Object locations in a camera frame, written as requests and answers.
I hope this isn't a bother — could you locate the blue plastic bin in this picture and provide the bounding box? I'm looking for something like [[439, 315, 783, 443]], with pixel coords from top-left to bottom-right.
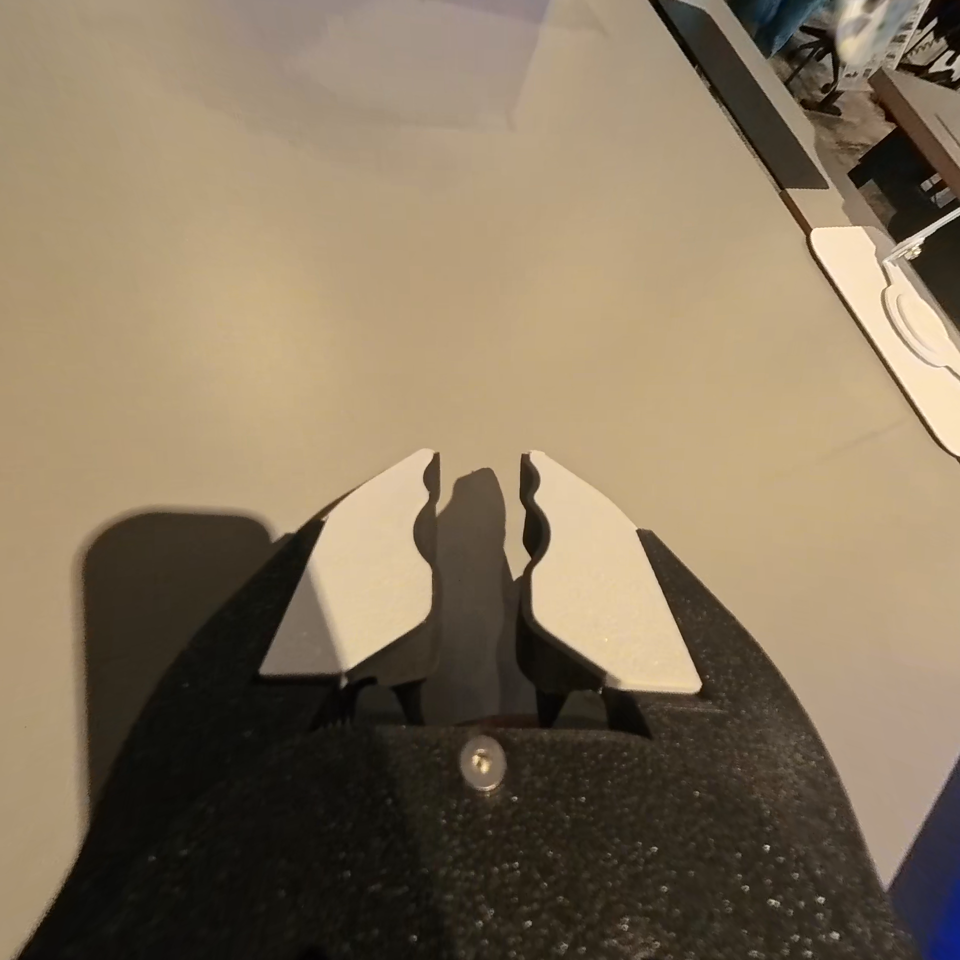
[[887, 765, 960, 960]]

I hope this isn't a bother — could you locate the white document stand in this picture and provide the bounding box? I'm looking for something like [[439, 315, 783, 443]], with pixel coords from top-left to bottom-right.
[[808, 213, 960, 457]]

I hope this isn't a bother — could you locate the black table cable slot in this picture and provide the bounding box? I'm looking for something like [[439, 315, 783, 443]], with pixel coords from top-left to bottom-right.
[[660, 0, 830, 192]]

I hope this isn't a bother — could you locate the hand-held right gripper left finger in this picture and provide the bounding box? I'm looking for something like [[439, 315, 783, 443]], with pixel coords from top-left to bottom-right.
[[257, 448, 442, 699]]

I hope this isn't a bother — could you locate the printed paper sign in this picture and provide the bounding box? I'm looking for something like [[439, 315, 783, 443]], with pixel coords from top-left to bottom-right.
[[836, 0, 924, 80]]

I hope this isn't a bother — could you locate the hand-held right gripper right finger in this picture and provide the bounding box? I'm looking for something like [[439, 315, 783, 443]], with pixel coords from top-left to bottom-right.
[[516, 450, 705, 699]]

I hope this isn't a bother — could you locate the wooden office table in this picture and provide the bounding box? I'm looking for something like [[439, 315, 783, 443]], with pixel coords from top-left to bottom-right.
[[870, 67, 960, 204]]

